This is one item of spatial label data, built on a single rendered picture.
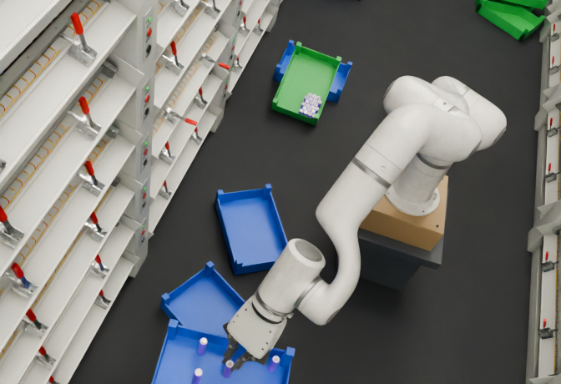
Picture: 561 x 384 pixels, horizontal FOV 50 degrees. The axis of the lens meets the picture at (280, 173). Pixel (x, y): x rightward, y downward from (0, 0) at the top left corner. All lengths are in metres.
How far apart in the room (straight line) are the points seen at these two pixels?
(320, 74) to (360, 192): 1.54
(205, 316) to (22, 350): 0.72
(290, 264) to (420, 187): 0.77
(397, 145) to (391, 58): 1.88
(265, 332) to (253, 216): 0.99
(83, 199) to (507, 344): 1.53
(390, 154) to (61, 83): 0.59
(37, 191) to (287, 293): 0.50
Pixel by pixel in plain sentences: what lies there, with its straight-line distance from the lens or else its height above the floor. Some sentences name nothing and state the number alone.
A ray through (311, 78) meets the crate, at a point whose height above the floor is 0.08.
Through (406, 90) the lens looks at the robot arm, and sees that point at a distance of 1.31.
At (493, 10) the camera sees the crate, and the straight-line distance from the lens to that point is 3.64.
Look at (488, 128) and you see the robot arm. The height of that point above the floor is 0.78.
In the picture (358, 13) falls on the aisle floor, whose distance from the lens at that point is 3.21.
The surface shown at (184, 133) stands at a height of 0.30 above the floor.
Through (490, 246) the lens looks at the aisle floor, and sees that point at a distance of 2.48.
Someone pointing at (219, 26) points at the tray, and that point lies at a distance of 2.08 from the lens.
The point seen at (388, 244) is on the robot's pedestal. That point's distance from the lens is 1.95.
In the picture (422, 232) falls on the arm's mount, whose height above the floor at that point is 0.36.
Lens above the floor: 1.82
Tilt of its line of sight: 51 degrees down
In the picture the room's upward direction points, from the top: 18 degrees clockwise
